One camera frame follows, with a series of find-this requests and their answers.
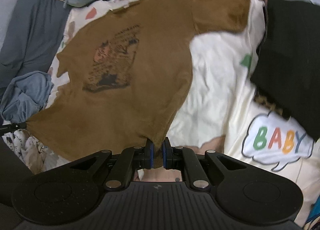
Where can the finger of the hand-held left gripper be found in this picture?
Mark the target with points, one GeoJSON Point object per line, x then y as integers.
{"type": "Point", "coordinates": [15, 127]}

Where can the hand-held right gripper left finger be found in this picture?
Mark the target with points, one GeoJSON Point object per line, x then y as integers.
{"type": "Point", "coordinates": [151, 156]}

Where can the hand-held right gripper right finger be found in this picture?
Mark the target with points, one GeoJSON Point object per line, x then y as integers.
{"type": "Point", "coordinates": [165, 156]}

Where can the brown printed t-shirt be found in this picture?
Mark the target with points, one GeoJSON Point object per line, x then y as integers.
{"type": "Point", "coordinates": [155, 57]}

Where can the white floral cloth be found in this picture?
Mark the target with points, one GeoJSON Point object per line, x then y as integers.
{"type": "Point", "coordinates": [32, 150]}

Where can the light blue denim garment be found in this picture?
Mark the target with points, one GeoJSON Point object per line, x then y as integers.
{"type": "Point", "coordinates": [27, 92]}

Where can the cream bear print blanket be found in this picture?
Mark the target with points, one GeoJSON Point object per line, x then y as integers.
{"type": "Point", "coordinates": [215, 82]}

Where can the black garment with patterned lining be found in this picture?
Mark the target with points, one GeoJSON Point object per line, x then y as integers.
{"type": "Point", "coordinates": [290, 57]}

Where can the teal printed cloth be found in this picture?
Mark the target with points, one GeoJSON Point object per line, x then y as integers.
{"type": "Point", "coordinates": [314, 218]}

